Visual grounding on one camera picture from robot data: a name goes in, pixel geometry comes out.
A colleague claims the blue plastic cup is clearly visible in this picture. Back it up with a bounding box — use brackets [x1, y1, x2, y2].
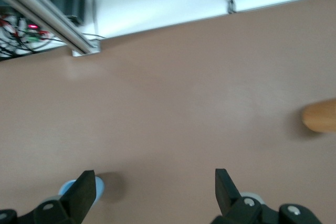
[59, 176, 106, 206]

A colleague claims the brown wooden cup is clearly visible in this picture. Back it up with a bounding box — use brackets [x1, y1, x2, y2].
[301, 98, 336, 133]

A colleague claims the aluminium profile post with bracket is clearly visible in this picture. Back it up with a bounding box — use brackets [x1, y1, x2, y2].
[0, 0, 102, 57]

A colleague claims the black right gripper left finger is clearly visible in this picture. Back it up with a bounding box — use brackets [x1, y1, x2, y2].
[0, 170, 97, 224]

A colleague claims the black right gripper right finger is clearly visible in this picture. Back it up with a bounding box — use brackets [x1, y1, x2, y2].
[212, 168, 324, 224]

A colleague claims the brown table cover sheet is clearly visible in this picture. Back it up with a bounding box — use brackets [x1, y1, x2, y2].
[0, 0, 336, 224]

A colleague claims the circuit board with red light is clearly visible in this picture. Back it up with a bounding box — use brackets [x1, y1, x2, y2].
[0, 14, 56, 60]

